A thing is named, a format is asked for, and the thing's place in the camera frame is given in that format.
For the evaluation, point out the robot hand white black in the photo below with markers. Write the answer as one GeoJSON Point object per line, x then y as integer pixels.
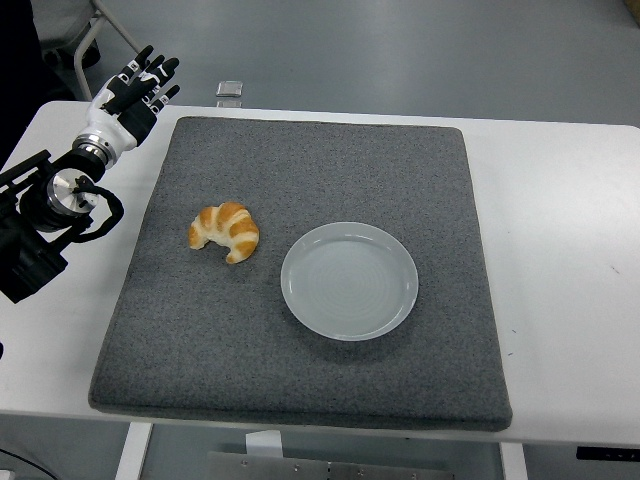
{"type": "Point", "coordinates": [112, 127]}

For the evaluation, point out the croissant bread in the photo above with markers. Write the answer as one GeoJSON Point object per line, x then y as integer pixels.
{"type": "Point", "coordinates": [227, 230]}

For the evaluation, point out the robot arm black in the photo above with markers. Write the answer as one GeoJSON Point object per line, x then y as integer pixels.
{"type": "Point", "coordinates": [30, 240]}

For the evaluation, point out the light grey round plate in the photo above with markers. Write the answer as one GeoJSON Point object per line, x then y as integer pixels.
{"type": "Point", "coordinates": [349, 282]}

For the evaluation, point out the grey metal plate with screws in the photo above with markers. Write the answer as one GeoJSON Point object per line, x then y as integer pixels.
{"type": "Point", "coordinates": [320, 470]}

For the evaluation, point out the person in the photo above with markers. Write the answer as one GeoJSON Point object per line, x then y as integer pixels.
{"type": "Point", "coordinates": [15, 55]}

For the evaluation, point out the small clear square floor box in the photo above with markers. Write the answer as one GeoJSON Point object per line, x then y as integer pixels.
{"type": "Point", "coordinates": [230, 89]}

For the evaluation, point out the grey felt mat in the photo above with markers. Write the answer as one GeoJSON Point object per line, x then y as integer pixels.
{"type": "Point", "coordinates": [300, 380]}

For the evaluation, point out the white table leg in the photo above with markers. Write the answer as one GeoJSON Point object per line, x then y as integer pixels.
{"type": "Point", "coordinates": [132, 452]}
{"type": "Point", "coordinates": [513, 462]}

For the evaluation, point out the black table control panel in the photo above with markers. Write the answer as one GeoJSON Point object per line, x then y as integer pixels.
{"type": "Point", "coordinates": [607, 453]}

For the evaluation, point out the white frame chair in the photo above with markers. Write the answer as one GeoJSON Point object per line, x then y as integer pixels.
{"type": "Point", "coordinates": [82, 55]}

